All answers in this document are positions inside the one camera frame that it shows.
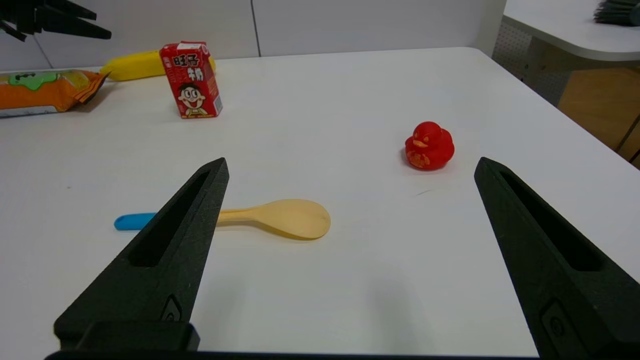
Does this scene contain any beige spoon with blue handle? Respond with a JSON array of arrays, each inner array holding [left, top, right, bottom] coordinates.
[[114, 199, 332, 241]]

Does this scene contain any white side table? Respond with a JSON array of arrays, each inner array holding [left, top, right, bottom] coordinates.
[[502, 0, 640, 62]]

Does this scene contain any red milk carton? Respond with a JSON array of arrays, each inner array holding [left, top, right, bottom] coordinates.
[[160, 41, 224, 119]]

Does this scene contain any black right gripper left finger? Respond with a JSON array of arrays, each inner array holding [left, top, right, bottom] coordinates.
[[54, 157, 231, 353]]

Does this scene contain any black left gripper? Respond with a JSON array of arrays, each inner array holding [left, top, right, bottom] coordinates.
[[0, 0, 112, 42]]

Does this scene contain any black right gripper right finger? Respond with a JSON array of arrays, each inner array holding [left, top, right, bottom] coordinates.
[[474, 157, 640, 359]]

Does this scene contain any orange snack bag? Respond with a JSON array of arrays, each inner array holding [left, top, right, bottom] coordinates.
[[0, 69, 110, 118]]

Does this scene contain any yellow banana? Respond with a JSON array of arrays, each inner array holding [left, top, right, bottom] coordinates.
[[100, 49, 217, 82]]

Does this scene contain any black brush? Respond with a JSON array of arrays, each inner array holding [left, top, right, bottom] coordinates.
[[594, 0, 640, 27]]

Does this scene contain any red toy tomato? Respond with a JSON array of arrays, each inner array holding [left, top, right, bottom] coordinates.
[[405, 121, 455, 171]]

